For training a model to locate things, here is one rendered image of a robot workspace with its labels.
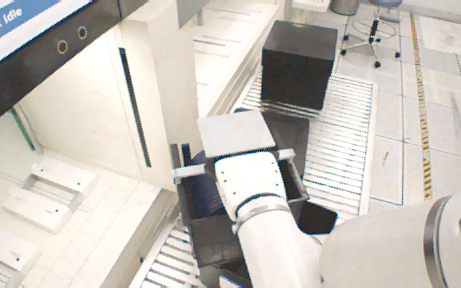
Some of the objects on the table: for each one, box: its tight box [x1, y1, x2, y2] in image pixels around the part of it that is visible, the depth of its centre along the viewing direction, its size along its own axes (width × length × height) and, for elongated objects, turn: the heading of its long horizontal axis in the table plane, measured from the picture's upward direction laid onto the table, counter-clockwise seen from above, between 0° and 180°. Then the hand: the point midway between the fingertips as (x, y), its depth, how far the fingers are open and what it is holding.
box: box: [260, 20, 338, 111], centre depth 149 cm, size 29×29×25 cm
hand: (235, 141), depth 63 cm, fingers closed on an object, 3 cm apart
